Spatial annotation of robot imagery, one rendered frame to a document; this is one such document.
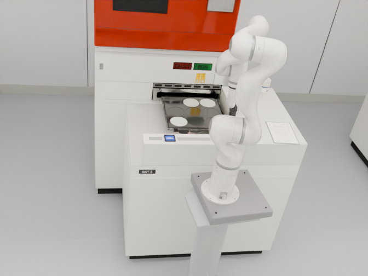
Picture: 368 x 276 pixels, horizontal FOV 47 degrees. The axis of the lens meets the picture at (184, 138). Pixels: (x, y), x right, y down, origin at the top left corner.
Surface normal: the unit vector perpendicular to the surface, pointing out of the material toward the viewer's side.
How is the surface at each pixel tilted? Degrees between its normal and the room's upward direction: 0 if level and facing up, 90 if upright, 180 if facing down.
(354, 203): 0
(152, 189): 90
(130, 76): 90
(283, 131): 0
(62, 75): 90
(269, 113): 0
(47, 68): 90
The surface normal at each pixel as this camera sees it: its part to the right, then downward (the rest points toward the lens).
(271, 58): -0.09, 0.64
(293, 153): 0.15, 0.59
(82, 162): 0.11, -0.81
